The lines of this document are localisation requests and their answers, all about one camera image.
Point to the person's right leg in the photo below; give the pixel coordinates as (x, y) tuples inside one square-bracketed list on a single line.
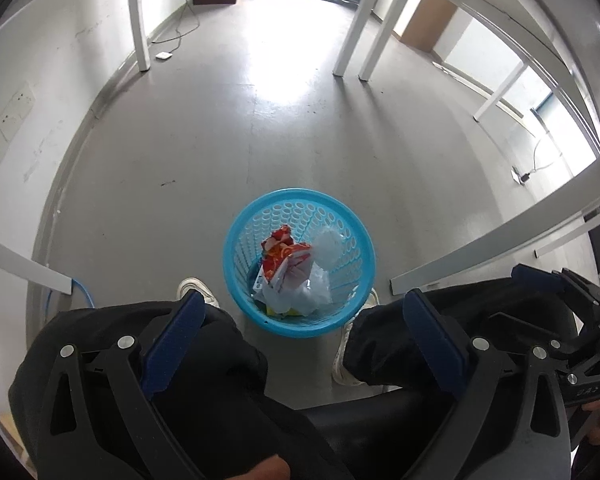
[(380, 340)]

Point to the red snack packet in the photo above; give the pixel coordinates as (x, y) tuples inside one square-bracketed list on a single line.
[(280, 260)]

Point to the clear bubble wrap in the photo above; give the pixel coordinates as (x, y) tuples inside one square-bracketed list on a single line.
[(327, 247)]

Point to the white table leg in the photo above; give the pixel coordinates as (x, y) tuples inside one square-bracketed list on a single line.
[(25, 267), (500, 90), (385, 35), (139, 20), (500, 235), (355, 30)]

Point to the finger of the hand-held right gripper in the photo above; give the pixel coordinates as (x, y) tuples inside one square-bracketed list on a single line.
[(532, 277), (530, 332)]

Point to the blue mesh waste basket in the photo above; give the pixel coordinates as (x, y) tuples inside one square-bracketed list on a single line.
[(285, 215)]

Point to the brown cabinet with glass doors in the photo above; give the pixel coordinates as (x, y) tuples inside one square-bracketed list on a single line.
[(427, 22)]

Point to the white plastic bag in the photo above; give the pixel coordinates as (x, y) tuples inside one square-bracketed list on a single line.
[(310, 295)]

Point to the white power adapter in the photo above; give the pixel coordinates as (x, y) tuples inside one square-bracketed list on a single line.
[(163, 55)]

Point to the yellow green sponge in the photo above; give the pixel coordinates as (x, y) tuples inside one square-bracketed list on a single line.
[(292, 313)]

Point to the person's white shoe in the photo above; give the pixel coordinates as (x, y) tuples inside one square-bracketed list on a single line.
[(342, 375), (197, 290)]

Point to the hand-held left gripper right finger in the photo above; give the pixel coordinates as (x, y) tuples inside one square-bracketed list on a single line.
[(432, 345)]

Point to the person's left hand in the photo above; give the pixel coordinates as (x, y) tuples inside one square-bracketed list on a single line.
[(265, 470)]

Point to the person's left leg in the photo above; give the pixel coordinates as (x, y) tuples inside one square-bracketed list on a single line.
[(220, 385)]

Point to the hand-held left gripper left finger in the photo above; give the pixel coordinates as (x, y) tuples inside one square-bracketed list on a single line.
[(172, 345)]

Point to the person's right white shoe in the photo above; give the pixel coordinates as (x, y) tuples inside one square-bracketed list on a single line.
[(342, 375)]

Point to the person's left white shoe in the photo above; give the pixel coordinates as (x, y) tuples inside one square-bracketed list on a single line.
[(197, 290)]

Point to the person's leg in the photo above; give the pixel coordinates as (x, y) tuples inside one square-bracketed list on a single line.
[(380, 340), (220, 385)]

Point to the white wall socket panel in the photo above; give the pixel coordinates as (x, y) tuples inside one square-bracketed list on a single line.
[(7, 125)]

